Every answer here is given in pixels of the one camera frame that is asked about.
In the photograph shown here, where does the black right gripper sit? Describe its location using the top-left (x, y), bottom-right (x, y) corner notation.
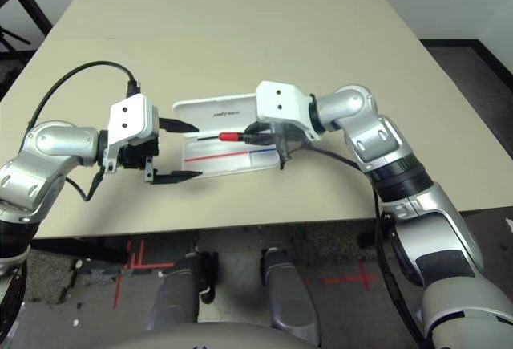
top-left (244, 121), bottom-right (313, 171)

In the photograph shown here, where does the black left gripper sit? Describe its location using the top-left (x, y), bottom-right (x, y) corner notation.
top-left (119, 117), bottom-right (204, 186)

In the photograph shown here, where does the red and black marker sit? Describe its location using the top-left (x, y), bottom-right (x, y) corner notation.
top-left (218, 131), bottom-right (257, 143)

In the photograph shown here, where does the white plastic pencil case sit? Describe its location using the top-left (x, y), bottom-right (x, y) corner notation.
top-left (172, 92), bottom-right (281, 181)

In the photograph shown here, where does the grey robot left leg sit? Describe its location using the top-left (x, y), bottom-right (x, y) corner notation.
top-left (146, 250), bottom-right (220, 332)

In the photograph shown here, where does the grey robot leg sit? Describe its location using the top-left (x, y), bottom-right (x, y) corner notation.
top-left (260, 247), bottom-right (321, 346)
top-left (146, 250), bottom-right (220, 332)

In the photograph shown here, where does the grey robot right leg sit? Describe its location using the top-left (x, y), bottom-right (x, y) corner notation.
top-left (260, 247), bottom-right (321, 346)

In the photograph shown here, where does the grey robot torso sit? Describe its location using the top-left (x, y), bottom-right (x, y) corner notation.
top-left (107, 322), bottom-right (317, 349)

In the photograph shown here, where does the black tripod stand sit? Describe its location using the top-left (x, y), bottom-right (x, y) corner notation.
top-left (0, 26), bottom-right (31, 61)

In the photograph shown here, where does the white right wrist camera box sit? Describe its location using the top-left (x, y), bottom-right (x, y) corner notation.
top-left (255, 80), bottom-right (324, 141)

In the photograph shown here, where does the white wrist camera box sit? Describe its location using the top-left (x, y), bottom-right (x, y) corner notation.
top-left (102, 93), bottom-right (160, 174)
top-left (255, 80), bottom-right (324, 141)

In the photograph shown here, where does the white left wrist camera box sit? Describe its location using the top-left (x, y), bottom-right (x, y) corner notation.
top-left (102, 93), bottom-right (160, 174)

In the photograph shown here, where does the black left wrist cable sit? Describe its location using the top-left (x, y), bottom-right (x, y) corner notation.
top-left (30, 59), bottom-right (141, 204)

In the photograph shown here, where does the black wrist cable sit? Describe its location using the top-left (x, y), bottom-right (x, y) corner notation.
top-left (30, 59), bottom-right (141, 204)
top-left (306, 146), bottom-right (426, 349)

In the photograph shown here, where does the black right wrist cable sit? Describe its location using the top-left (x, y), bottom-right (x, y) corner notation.
top-left (306, 146), bottom-right (426, 349)

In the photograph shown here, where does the wooden side table black frame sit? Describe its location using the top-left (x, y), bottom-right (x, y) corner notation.
top-left (0, 0), bottom-right (53, 37)

